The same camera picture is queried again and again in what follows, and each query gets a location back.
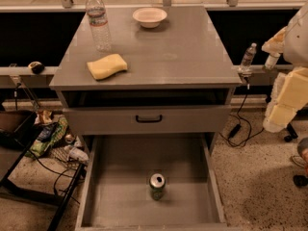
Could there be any yellow sponge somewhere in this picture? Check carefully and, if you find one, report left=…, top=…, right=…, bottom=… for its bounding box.
left=87, top=54, right=128, bottom=80

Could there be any clear plastic water bottle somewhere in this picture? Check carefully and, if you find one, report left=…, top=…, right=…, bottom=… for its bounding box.
left=86, top=0, right=112, bottom=52

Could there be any black drawer handle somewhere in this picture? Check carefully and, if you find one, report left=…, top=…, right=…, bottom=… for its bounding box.
left=135, top=115, right=163, bottom=123

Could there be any white ceramic bowl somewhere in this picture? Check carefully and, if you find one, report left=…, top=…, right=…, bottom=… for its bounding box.
left=133, top=8, right=167, bottom=29

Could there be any green snack bag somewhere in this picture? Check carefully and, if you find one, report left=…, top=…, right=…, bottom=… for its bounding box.
left=25, top=116, right=68, bottom=159

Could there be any black metal cart frame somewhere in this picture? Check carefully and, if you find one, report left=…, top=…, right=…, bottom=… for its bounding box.
left=0, top=109, right=87, bottom=231

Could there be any green soda can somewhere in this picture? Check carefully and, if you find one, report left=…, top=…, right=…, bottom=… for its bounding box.
left=149, top=173, right=166, bottom=200

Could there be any small water bottle on rail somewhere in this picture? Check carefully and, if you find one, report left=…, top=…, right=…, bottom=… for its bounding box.
left=239, top=42, right=257, bottom=73

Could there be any black and yellow tape measure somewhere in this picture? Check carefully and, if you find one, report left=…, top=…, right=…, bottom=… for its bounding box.
left=28, top=62, right=45, bottom=74

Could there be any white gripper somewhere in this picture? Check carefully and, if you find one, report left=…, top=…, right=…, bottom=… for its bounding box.
left=263, top=67, right=308, bottom=133

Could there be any grey drawer cabinet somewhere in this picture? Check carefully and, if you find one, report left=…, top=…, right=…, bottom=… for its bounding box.
left=50, top=6, right=240, bottom=146

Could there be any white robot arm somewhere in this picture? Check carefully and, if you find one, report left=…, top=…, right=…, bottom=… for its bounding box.
left=262, top=4, right=308, bottom=133

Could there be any closed grey top drawer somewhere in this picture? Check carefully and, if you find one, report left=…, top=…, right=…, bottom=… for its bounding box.
left=64, top=105, right=231, bottom=135

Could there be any crumpled white plastic bag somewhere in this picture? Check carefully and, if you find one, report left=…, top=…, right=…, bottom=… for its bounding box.
left=64, top=145, right=89, bottom=164

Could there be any black power adapter with cable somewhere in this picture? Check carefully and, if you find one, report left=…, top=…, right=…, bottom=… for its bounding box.
left=219, top=92, right=264, bottom=148

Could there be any open grey middle drawer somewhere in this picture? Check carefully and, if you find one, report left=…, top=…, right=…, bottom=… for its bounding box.
left=75, top=134, right=227, bottom=231

